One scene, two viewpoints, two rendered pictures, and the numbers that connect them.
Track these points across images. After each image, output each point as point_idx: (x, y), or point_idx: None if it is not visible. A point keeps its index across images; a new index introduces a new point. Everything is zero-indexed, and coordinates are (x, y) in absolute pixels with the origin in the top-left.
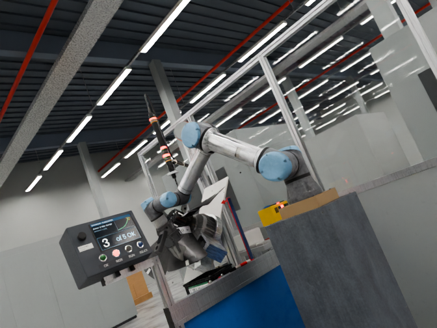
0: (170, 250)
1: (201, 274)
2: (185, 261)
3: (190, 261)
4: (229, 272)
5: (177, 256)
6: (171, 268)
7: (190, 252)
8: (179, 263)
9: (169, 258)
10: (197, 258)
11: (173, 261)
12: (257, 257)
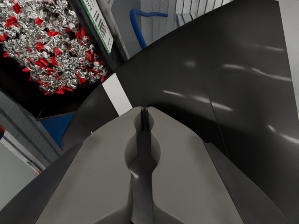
0: (217, 190)
1: (109, 72)
2: (127, 100)
3: (101, 102)
4: (26, 88)
5: (153, 126)
6: (225, 29)
7: (131, 170)
8: (165, 80)
9: (293, 131)
10: (82, 125)
11: (221, 98)
12: (12, 139)
